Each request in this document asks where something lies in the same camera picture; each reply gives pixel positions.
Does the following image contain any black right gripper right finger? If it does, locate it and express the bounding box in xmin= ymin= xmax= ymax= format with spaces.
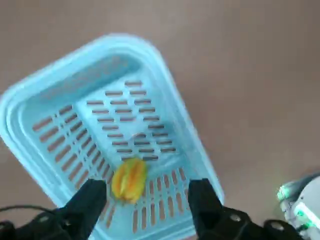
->
xmin=187 ymin=177 xmax=305 ymax=240

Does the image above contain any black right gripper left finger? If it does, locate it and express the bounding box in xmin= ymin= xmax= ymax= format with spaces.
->
xmin=0 ymin=178 xmax=108 ymax=240

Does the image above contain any yellow star fruit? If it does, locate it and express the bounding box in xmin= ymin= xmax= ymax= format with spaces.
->
xmin=111 ymin=156 xmax=149 ymax=205

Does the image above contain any blue plastic basket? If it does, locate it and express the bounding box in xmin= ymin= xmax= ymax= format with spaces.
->
xmin=0 ymin=32 xmax=226 ymax=237

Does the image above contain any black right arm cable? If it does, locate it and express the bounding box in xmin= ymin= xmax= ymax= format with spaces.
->
xmin=0 ymin=204 xmax=55 ymax=214

